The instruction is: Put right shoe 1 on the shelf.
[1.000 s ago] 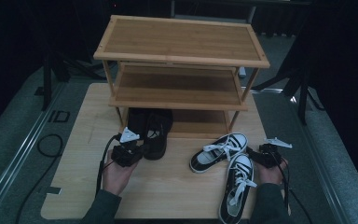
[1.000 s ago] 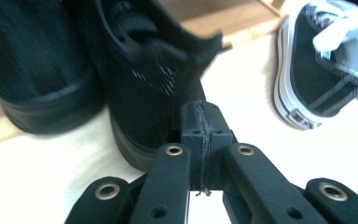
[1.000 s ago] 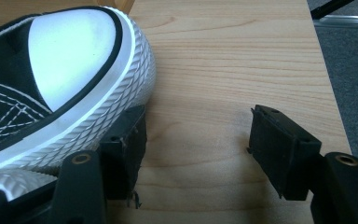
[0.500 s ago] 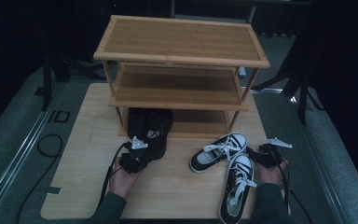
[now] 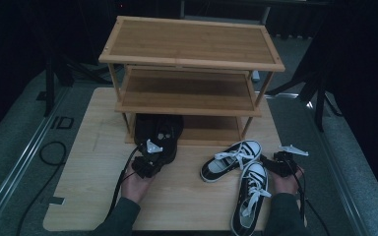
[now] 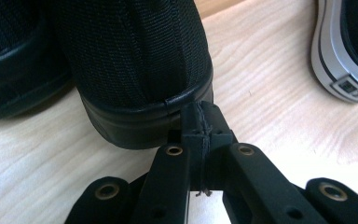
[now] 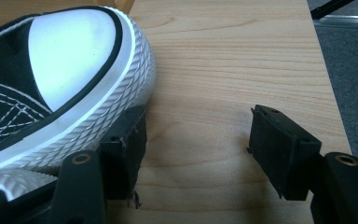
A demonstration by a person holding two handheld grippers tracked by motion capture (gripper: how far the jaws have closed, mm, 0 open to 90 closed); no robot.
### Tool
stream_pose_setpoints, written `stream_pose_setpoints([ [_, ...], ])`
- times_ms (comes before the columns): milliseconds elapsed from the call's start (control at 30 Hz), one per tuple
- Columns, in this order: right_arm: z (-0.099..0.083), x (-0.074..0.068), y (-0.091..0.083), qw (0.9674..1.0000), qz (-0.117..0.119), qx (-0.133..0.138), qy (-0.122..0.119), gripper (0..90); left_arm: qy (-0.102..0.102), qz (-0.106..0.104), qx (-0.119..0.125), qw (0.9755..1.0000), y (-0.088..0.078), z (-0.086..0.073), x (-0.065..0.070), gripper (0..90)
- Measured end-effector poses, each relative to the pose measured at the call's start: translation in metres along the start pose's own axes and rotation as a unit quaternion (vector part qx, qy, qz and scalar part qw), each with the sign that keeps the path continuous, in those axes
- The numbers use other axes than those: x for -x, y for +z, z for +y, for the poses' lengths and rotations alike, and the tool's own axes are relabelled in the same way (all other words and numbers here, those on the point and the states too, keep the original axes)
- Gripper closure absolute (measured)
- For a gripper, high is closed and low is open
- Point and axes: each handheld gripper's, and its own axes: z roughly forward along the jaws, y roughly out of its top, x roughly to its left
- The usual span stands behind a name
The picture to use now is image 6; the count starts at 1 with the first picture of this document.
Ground black mesh shoe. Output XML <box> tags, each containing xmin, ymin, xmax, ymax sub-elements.
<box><xmin>0</xmin><ymin>0</ymin><xmax>76</xmax><ymax>123</ymax></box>
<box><xmin>54</xmin><ymin>0</ymin><xmax>215</xmax><ymax>150</ymax></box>

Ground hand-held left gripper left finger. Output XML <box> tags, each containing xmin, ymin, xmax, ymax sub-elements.
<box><xmin>180</xmin><ymin>102</ymin><xmax>207</xmax><ymax>191</ymax></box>

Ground black white canvas sneaker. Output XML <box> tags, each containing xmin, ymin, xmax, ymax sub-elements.
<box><xmin>310</xmin><ymin>0</ymin><xmax>358</xmax><ymax>105</ymax></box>

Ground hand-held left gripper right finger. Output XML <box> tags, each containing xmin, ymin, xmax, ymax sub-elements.
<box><xmin>202</xmin><ymin>101</ymin><xmax>236</xmax><ymax>190</ymax></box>

